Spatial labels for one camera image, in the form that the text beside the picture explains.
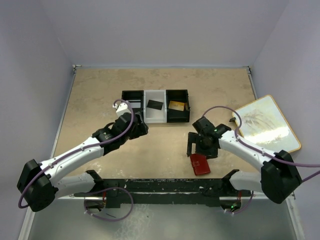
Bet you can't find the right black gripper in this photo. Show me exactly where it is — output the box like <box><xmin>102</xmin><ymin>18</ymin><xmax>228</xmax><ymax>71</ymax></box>
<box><xmin>187</xmin><ymin>131</ymin><xmax>218</xmax><ymax>160</ymax></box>

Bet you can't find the red leather card holder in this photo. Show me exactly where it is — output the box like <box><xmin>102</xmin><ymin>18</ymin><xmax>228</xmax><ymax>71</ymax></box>
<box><xmin>190</xmin><ymin>153</ymin><xmax>211</xmax><ymax>176</ymax></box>

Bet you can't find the black white three-compartment tray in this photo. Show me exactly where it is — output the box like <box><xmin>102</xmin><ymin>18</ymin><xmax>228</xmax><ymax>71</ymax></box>
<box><xmin>121</xmin><ymin>89</ymin><xmax>191</xmax><ymax>124</ymax></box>

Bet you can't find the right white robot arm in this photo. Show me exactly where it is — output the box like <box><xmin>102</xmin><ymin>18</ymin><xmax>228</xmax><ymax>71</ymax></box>
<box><xmin>186</xmin><ymin>116</ymin><xmax>302</xmax><ymax>204</ymax></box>

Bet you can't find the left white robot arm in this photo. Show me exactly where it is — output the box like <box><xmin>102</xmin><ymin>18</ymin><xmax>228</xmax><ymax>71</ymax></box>
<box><xmin>17</xmin><ymin>112</ymin><xmax>148</xmax><ymax>212</ymax></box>

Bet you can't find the white card in tray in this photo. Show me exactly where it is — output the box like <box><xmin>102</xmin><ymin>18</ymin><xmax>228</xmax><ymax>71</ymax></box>
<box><xmin>127</xmin><ymin>99</ymin><xmax>142</xmax><ymax>109</ymax></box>

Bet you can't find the black card in tray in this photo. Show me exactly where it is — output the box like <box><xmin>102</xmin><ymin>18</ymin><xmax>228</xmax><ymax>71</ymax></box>
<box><xmin>146</xmin><ymin>99</ymin><xmax>164</xmax><ymax>111</ymax></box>

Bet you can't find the gold card in tray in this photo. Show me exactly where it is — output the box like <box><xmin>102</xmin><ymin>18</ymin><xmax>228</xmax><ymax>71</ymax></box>
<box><xmin>168</xmin><ymin>100</ymin><xmax>186</xmax><ymax>112</ymax></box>

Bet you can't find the wooden framed whiteboard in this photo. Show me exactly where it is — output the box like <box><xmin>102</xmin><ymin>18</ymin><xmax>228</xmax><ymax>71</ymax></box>
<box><xmin>232</xmin><ymin>95</ymin><xmax>301</xmax><ymax>153</ymax></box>

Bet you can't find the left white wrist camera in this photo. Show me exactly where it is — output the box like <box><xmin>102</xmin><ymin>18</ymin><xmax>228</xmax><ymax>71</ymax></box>
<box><xmin>112</xmin><ymin>99</ymin><xmax>132</xmax><ymax>117</ymax></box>

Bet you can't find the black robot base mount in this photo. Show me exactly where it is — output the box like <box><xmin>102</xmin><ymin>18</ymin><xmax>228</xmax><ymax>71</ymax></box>
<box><xmin>75</xmin><ymin>170</ymin><xmax>251</xmax><ymax>208</ymax></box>

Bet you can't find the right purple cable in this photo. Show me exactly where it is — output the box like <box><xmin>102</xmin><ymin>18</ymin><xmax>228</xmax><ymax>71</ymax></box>
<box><xmin>201</xmin><ymin>105</ymin><xmax>320</xmax><ymax>216</ymax></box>

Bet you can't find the purple cable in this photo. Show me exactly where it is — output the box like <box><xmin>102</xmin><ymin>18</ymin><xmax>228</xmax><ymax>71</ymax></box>
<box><xmin>17</xmin><ymin>98</ymin><xmax>135</xmax><ymax>222</ymax></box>
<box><xmin>201</xmin><ymin>105</ymin><xmax>320</xmax><ymax>216</ymax></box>

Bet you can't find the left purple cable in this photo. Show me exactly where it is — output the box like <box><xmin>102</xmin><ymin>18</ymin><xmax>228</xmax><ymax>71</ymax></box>
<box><xmin>17</xmin><ymin>98</ymin><xmax>135</xmax><ymax>222</ymax></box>

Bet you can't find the aluminium frame rail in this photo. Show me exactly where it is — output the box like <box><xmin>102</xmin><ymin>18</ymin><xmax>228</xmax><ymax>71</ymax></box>
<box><xmin>17</xmin><ymin>197</ymin><xmax>86</xmax><ymax>240</ymax></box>

